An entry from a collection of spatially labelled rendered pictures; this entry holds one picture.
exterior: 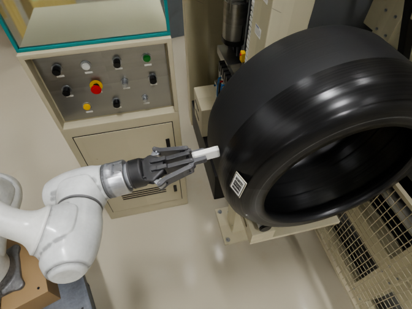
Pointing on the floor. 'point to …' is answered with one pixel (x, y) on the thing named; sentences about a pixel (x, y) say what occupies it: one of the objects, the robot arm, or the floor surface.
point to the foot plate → (228, 237)
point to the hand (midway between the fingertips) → (206, 154)
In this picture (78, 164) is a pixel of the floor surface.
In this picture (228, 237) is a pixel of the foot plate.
